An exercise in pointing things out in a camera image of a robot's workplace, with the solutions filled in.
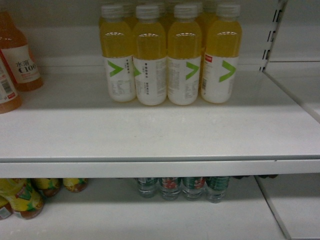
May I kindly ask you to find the water bottle barcode label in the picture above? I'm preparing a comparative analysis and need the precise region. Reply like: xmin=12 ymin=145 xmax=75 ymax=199
xmin=158 ymin=177 xmax=182 ymax=201

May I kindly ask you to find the water bottle far left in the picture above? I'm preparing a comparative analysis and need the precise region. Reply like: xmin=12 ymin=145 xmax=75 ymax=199
xmin=136 ymin=177 xmax=158 ymax=199

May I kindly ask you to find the yellow vitamin drink bottle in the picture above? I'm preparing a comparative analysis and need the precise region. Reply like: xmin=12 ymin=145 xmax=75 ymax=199
xmin=167 ymin=4 xmax=202 ymax=106
xmin=201 ymin=1 xmax=242 ymax=104
xmin=133 ymin=4 xmax=167 ymax=106
xmin=99 ymin=4 xmax=136 ymax=103

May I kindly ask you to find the water bottle right text label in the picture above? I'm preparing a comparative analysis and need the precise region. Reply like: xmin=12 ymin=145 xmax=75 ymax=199
xmin=205 ymin=176 xmax=230 ymax=204

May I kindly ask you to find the white slotted shelf upright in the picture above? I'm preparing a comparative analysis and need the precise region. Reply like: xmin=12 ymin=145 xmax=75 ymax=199
xmin=259 ymin=0 xmax=288 ymax=72

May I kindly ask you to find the white metal shelf board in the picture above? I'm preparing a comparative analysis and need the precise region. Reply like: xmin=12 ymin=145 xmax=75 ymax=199
xmin=0 ymin=177 xmax=285 ymax=240

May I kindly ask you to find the yellow tea bottle below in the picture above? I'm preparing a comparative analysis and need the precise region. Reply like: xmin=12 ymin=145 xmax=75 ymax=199
xmin=31 ymin=178 xmax=61 ymax=198
xmin=0 ymin=196 xmax=13 ymax=220
xmin=62 ymin=178 xmax=89 ymax=193
xmin=0 ymin=178 xmax=45 ymax=220

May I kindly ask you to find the water bottle red players label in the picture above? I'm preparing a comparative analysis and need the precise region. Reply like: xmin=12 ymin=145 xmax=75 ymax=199
xmin=182 ymin=176 xmax=206 ymax=201

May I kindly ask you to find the upper white shelf board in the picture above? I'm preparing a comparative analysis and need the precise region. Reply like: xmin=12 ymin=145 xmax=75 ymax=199
xmin=0 ymin=67 xmax=320 ymax=178

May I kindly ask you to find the orange drink bottle barcode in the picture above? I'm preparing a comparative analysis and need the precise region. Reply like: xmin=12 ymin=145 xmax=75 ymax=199
xmin=0 ymin=59 xmax=22 ymax=114

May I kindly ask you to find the orange C100 drink bottle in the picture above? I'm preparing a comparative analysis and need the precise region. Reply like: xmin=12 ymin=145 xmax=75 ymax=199
xmin=0 ymin=8 xmax=43 ymax=92

